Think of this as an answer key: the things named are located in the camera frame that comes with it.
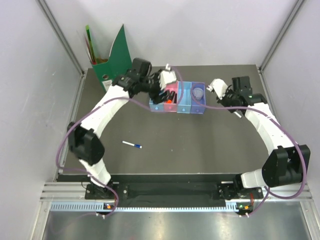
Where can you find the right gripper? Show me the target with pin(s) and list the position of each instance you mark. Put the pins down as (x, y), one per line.
(229, 91)

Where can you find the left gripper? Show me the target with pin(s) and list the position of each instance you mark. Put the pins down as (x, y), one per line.
(155, 97)

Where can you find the green lever arch binder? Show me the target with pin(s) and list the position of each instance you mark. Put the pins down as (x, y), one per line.
(117, 62)

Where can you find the light blue drawer box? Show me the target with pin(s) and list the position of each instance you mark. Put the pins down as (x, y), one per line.
(156, 107)

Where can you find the pink drawer box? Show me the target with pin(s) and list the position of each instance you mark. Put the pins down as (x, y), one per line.
(171, 107)

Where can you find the orange highlighter marker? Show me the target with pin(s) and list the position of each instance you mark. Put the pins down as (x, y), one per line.
(171, 97)

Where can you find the green highlighter marker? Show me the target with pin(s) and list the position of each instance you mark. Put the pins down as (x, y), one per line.
(175, 98)

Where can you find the clear round clip container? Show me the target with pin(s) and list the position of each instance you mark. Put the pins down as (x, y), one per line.
(198, 93)

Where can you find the purple drawer box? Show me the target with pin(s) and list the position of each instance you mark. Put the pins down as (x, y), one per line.
(197, 107)

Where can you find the teal blue drawer box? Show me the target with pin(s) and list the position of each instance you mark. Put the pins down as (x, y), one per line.
(185, 104)

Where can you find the blue white pen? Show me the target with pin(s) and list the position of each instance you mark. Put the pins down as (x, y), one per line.
(132, 144)

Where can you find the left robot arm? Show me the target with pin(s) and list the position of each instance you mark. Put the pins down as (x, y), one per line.
(84, 137)

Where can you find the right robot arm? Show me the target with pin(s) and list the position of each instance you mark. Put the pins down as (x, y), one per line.
(287, 161)

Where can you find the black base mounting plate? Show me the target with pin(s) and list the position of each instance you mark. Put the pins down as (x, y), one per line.
(155, 191)

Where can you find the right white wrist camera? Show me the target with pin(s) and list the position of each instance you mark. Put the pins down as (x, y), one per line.
(219, 87)

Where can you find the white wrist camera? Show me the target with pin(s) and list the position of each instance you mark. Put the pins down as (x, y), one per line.
(219, 87)
(167, 76)

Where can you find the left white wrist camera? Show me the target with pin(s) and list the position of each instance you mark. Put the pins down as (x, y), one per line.
(167, 76)

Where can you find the grey slotted cable duct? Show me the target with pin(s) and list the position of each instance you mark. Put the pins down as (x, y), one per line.
(106, 206)

